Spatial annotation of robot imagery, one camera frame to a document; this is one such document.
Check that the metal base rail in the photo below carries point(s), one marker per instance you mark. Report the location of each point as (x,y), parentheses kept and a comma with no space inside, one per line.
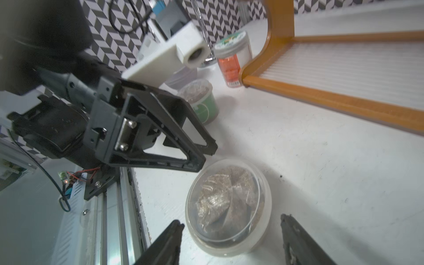
(105,230)

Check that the chrome stand with green cups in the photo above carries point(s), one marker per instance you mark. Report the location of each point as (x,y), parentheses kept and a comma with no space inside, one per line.
(211,59)

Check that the tall red illustrated-lid container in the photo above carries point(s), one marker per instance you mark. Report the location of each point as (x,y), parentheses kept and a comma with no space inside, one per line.
(232,54)

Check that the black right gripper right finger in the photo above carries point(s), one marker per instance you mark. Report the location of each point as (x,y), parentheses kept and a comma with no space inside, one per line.
(299,247)

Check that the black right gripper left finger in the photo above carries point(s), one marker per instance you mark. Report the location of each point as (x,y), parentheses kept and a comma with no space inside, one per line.
(166,249)

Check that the lilac bowl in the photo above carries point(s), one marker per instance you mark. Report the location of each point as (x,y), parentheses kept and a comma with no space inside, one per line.
(181,78)

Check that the orange three-tier wooden shelf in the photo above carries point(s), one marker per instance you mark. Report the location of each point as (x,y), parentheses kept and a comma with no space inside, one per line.
(367,62)

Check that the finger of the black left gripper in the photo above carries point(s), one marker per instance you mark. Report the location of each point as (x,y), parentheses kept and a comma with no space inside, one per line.
(182,112)
(140,132)

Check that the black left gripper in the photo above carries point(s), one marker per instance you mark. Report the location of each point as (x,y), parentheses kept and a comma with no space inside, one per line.
(44,43)

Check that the green seed container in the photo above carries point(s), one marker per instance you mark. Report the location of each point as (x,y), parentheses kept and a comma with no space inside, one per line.
(199,94)

